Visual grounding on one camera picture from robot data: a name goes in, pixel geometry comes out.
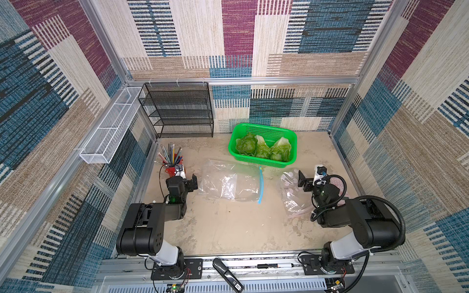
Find pink calculator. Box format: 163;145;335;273
333;178;348;196

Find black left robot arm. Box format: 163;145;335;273
116;175;203;281

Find clear blue-zip bag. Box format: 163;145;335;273
199;159;265;204

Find chinese cabbage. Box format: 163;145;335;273
269;137;291;162

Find black wire mesh shelf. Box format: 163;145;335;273
139;82;214;139

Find white wire mesh tray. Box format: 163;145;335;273
79;87;141;164

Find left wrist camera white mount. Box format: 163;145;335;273
174;164;186;179

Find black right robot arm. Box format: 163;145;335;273
298;166;406;275

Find polka dot zip-top bag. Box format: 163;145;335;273
280;168;314;218

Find red metal pencil bucket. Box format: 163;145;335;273
162;159;183;177

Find black corrugated cable conduit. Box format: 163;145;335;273
311;173;407;293

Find black handheld device on rail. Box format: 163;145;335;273
212;258;244;293

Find green plastic perforated basket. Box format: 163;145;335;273
228;123;298;168

